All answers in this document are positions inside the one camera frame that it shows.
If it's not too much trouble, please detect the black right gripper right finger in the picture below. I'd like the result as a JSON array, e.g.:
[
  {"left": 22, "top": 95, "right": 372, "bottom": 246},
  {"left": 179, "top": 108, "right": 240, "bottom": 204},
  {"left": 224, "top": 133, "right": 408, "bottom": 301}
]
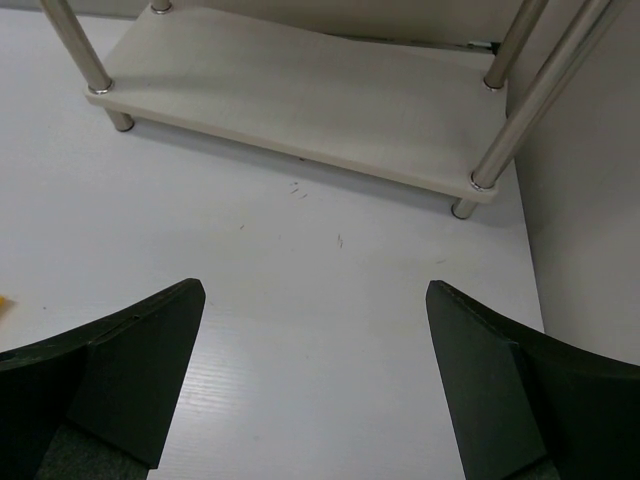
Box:
[{"left": 425, "top": 280, "right": 639, "bottom": 479}]

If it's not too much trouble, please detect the white two-tier shelf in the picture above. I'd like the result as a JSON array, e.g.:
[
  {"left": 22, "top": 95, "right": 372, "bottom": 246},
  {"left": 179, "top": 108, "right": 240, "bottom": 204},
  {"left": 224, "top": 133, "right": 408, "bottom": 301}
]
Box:
[{"left": 41, "top": 1, "right": 624, "bottom": 219}]

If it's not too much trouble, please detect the yellow spaghetti bag near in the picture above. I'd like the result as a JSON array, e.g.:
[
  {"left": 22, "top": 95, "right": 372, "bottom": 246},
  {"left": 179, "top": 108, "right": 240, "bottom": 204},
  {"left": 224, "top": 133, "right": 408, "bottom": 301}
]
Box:
[{"left": 0, "top": 295, "right": 18, "bottom": 318}]

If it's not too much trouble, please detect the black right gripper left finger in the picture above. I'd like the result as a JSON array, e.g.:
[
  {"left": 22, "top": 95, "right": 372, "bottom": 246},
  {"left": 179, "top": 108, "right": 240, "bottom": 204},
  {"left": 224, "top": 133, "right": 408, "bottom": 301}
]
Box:
[{"left": 1, "top": 278, "right": 206, "bottom": 479}]

